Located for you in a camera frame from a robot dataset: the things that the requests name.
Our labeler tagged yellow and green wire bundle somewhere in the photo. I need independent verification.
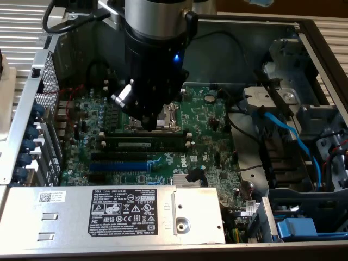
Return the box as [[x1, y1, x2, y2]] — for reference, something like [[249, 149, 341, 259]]
[[225, 227, 246, 244]]

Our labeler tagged grey metal PC case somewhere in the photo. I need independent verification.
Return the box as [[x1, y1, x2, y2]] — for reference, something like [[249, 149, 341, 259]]
[[0, 8, 348, 259]]

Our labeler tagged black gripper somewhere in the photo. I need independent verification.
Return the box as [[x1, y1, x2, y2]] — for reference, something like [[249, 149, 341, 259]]
[[125, 28, 191, 133]]

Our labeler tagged light blue disk wire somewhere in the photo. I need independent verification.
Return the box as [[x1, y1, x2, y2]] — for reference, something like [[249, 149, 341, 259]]
[[252, 108, 324, 191]]

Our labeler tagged red wire by drive cage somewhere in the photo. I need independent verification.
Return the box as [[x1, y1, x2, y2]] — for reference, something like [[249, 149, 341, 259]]
[[324, 143, 348, 167]]

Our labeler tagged green motherboard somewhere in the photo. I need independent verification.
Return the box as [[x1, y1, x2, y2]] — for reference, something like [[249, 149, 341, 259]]
[[55, 81, 266, 218]]

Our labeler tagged grey metal drive cage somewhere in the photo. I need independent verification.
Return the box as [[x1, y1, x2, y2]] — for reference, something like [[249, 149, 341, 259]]
[[262, 38, 321, 107]]

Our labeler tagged silver power supply with label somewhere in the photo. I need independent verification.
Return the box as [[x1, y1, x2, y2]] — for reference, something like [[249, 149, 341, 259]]
[[0, 185, 227, 246]]

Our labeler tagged black wire with plug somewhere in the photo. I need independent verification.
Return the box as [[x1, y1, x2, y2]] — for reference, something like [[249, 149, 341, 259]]
[[189, 30, 262, 82]]

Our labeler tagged thick black camera cable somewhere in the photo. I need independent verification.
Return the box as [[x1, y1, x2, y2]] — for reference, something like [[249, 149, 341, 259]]
[[42, 0, 111, 35]]

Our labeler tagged black looped wire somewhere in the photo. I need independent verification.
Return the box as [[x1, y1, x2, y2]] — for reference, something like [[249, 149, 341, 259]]
[[86, 60, 117, 85]]

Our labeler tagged blue card retention clip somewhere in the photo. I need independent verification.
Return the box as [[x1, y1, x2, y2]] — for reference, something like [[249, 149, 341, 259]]
[[17, 152, 33, 167], [13, 166, 30, 182], [30, 103, 46, 120], [25, 126, 40, 140], [21, 138, 36, 153]]

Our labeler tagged green RAM stick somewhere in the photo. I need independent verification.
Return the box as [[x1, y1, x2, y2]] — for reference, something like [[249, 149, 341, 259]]
[[104, 136, 189, 152]]

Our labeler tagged red and black twisted wire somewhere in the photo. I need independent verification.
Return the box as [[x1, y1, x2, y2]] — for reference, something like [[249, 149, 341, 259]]
[[43, 83, 85, 129]]

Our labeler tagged long blue expansion slot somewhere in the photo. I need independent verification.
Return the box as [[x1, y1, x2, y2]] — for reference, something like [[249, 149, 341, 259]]
[[89, 161, 160, 172]]

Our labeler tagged long black expansion slot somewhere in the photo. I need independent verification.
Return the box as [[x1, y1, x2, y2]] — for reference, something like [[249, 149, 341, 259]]
[[90, 152, 149, 163]]

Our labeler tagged RAM slot with white latches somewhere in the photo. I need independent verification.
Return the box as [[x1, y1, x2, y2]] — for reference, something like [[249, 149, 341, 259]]
[[98, 131, 191, 140], [97, 140, 194, 153]]

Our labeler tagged silver finned chipset heatsink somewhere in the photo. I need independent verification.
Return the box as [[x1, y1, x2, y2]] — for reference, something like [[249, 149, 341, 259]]
[[173, 173, 192, 189]]

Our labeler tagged silver mounting bracket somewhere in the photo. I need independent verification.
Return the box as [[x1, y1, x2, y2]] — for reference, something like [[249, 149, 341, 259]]
[[97, 0, 123, 31]]

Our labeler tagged RAM slot with black latches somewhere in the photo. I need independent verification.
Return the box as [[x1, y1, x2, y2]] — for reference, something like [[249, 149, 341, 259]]
[[104, 132, 188, 138]]

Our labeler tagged silver disk bay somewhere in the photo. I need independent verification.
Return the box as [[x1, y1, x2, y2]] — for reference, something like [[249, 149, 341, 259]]
[[243, 86, 300, 115]]

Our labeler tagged blue plastic bay latch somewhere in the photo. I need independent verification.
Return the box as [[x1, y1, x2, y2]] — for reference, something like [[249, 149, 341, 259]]
[[275, 217, 319, 243]]

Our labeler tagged black ribbed fan shroud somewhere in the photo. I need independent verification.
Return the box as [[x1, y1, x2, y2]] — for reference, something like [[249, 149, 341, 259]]
[[259, 137, 313, 190]]

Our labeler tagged black plug on motherboard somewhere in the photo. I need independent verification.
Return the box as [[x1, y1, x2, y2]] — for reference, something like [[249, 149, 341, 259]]
[[184, 167, 207, 188]]

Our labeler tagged silver CPU socket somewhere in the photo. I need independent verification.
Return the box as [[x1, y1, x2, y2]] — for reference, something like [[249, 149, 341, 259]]
[[123, 102, 184, 134]]

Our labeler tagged black plastic bar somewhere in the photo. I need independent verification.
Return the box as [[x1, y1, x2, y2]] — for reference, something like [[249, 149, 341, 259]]
[[252, 69, 296, 117]]

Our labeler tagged short black expansion slot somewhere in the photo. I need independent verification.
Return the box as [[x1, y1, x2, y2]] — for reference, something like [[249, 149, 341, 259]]
[[87, 173, 107, 184]]

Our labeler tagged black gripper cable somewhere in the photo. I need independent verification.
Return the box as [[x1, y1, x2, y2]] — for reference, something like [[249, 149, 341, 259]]
[[183, 10, 200, 46]]

